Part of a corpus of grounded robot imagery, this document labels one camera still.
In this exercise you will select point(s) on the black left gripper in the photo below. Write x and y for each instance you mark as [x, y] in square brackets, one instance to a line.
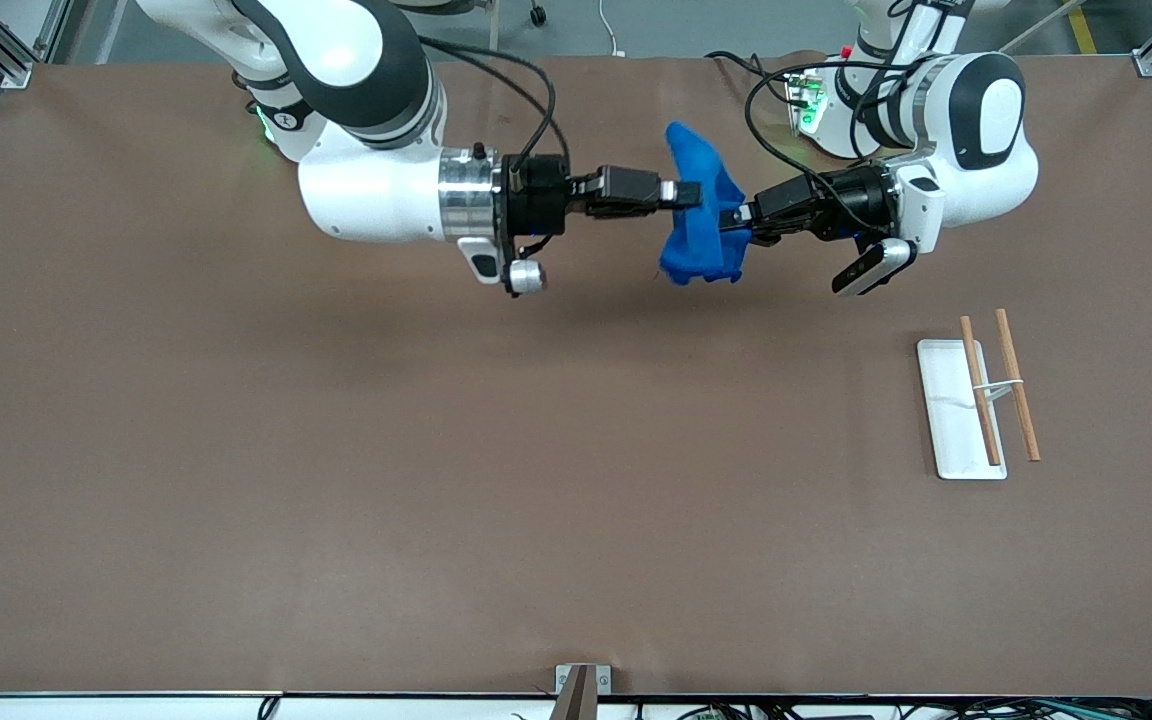
[844, 196]

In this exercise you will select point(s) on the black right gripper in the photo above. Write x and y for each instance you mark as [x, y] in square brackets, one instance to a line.
[537, 192]

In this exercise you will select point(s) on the blue microfibre towel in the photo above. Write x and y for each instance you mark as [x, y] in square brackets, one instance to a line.
[701, 250]

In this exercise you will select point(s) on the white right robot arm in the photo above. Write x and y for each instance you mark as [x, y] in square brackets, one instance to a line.
[376, 190]

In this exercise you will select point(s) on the black chair caster wheel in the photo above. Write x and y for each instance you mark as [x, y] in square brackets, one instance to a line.
[538, 15]

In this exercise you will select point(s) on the beige furniture leg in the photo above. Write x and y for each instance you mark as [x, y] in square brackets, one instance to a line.
[494, 25]

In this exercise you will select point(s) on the wooden rack rod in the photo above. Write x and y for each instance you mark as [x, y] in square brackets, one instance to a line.
[976, 370]
[1018, 385]

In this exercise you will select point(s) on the brown table cover sheet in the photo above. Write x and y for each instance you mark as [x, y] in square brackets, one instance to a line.
[576, 500]

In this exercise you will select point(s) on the dark brown upright bar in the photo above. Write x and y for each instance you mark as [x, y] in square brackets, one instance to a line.
[574, 695]

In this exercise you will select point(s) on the grey metal table bracket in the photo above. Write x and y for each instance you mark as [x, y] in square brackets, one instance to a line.
[601, 680]

